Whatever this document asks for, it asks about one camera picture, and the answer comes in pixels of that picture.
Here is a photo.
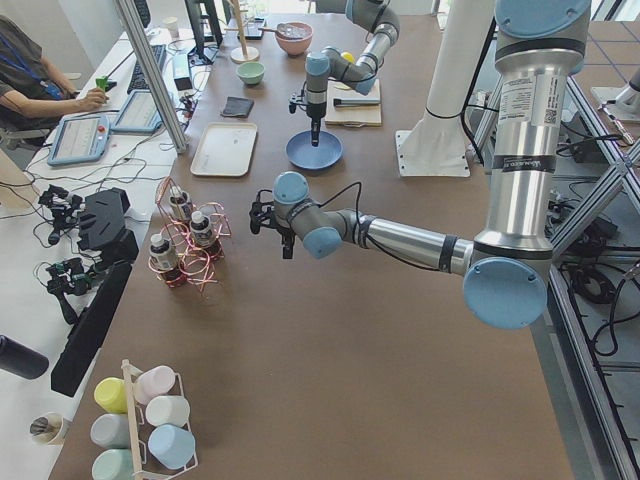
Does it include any blue cup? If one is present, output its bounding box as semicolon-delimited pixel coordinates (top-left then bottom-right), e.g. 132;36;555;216
147;424;196;470

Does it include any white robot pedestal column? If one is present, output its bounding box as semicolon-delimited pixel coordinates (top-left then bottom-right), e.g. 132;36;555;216
396;0;495;177

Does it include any cream rabbit tray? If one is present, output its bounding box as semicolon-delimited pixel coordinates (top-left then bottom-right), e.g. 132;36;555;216
190;122;258;177

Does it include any seated person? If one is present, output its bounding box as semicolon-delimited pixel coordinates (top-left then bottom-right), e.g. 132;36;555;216
1;16;108;131

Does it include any pink cup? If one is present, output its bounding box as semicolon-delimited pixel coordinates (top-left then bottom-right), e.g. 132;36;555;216
133;365;176;405

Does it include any pink bowl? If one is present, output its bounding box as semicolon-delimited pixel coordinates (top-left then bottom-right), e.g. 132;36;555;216
275;21;313;56

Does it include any copper wire bottle rack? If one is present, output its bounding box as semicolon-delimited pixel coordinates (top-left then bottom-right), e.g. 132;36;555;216
147;177;231;291

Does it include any white cup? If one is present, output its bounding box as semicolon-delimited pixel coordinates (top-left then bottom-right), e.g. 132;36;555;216
145;395;191;427

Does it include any steel muddler black tip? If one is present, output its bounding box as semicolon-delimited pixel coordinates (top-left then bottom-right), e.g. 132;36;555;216
333;98;380;108

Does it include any wooden cup tree stand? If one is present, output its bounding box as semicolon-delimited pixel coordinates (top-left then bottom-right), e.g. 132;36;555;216
226;0;260;64

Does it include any grey cup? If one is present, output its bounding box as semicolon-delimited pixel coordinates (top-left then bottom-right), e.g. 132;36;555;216
90;413;130;449

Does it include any pastel cup rack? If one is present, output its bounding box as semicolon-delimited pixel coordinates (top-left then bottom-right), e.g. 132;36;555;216
121;359;199;480

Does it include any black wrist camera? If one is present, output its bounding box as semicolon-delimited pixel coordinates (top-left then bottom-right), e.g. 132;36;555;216
249;189;277;235
288;89;307;114

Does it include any blue teach pendant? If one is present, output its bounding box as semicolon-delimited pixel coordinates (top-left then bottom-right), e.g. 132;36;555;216
47;113;110;167
111;90;162;135

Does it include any wooden cutting board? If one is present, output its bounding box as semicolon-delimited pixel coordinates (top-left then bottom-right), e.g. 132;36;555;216
325;79;382;126

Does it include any black keyboard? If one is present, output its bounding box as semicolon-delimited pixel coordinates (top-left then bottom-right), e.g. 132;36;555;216
126;44;168;95

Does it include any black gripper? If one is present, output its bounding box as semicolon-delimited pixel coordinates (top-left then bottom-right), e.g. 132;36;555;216
306;102;326;147
276;223;296;259

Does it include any mint cup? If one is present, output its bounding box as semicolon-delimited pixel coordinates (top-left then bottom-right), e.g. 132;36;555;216
91;449;134;480

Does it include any aluminium frame post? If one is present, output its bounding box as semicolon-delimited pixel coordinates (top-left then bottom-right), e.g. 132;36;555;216
115;0;188;154

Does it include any grey folded cloth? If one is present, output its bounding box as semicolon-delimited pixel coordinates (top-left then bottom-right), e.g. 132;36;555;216
221;96;254;118

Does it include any dark tea bottle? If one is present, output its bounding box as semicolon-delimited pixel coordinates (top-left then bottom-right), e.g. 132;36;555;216
149;233;185;288
190;210;221;259
169;185;193;222

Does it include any mint green bowl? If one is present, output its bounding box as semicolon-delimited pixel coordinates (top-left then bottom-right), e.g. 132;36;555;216
236;61;265;86

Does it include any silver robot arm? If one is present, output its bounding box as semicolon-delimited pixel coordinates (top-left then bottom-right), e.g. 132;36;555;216
302;1;400;147
251;1;591;329

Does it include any blue plate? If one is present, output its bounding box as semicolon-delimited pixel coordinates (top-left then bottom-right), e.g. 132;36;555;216
285;131;343;170

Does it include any yellow lemon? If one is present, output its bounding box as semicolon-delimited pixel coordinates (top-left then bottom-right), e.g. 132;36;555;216
341;51;355;63

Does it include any metal ice scoop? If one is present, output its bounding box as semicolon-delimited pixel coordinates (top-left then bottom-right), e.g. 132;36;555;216
259;23;307;39

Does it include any black thermos bottle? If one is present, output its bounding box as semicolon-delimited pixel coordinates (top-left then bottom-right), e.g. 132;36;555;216
1;335;49;380

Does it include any yellow cup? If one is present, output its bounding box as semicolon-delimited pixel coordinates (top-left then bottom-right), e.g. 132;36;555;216
94;377;127;414

